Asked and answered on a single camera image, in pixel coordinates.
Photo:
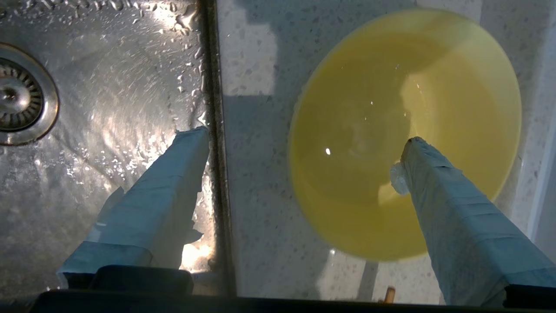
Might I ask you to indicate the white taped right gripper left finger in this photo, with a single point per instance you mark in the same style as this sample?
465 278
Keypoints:
156 208

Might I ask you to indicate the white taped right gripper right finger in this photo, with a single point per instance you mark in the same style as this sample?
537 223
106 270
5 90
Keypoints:
460 226

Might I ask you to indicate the wooden chopstick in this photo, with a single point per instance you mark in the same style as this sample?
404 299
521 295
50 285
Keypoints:
390 294

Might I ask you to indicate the yellow plastic bowl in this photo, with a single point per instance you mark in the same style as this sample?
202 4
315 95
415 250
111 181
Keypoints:
356 108

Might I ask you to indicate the stainless steel sink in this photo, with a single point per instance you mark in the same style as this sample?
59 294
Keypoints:
108 87

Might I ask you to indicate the round metal drain strainer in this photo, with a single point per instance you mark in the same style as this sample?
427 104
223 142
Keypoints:
17 95

